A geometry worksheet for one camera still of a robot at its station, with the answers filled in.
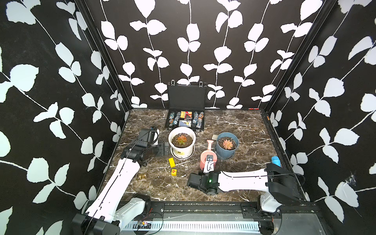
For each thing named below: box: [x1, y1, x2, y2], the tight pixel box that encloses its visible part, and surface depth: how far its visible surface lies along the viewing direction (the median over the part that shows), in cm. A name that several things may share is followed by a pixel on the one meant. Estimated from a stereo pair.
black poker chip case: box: [166, 79, 207, 130], surface depth 113 cm
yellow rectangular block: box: [168, 157, 176, 168], surface depth 92 cm
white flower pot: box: [168, 126, 196, 158], surface depth 92 cm
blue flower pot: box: [215, 132, 240, 160], surface depth 92 cm
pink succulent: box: [221, 139, 234, 150], surface depth 90 cm
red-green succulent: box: [175, 135, 188, 145], surface depth 92 cm
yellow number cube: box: [170, 168, 178, 177], surface depth 87 cm
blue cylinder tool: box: [271, 155, 282, 167], surface depth 91 cm
